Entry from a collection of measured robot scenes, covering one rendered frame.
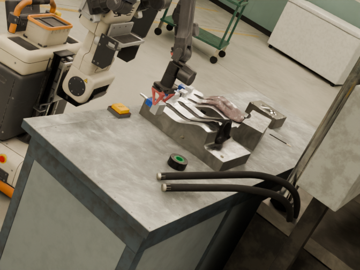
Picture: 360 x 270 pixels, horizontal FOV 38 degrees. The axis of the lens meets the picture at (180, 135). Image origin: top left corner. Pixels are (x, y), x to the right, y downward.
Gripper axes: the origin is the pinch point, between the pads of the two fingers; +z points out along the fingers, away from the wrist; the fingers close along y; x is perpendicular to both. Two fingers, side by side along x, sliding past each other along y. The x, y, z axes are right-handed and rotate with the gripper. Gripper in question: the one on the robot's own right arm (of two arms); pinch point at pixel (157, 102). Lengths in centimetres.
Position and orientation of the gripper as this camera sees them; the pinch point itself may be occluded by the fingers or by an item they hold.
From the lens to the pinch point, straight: 228.3
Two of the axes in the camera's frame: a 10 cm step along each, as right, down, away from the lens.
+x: -7.1, -5.6, 4.2
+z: -4.0, 8.2, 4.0
